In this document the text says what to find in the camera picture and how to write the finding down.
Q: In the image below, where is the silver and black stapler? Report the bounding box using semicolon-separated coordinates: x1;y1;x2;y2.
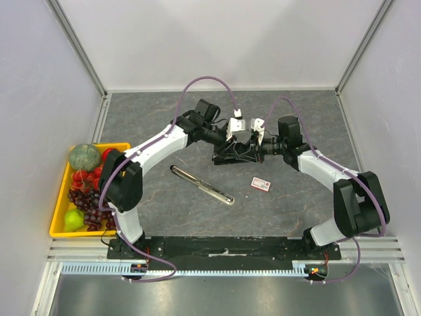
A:
170;165;235;205

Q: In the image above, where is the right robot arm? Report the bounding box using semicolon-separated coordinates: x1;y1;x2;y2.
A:
251;116;390;259

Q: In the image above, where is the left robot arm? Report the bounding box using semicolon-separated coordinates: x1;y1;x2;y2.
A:
99;99;244;259

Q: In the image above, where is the red white staple box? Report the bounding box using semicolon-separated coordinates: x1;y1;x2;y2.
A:
251;177;271;192

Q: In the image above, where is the red apple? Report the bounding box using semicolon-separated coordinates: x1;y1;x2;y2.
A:
101;147;114;162

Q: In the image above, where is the yellow plastic bin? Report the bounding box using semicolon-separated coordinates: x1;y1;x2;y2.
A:
49;143;130;238

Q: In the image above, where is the green striped melon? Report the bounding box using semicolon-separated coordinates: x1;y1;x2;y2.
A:
68;144;101;172

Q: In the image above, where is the purple grape bunch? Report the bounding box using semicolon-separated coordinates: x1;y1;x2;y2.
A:
67;189;116;232

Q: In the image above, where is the red cherry tomato cluster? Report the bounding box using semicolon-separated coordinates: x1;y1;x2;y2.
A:
70;167;103;193

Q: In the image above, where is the green pear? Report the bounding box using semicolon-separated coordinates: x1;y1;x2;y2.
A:
64;208;84;232

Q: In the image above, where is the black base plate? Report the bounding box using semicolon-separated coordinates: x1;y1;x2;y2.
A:
107;236;341;265

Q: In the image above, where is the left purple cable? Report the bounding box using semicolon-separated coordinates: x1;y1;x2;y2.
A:
98;76;243;284

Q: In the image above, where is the grey cable duct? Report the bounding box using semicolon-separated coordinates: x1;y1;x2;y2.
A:
61;262;310;277

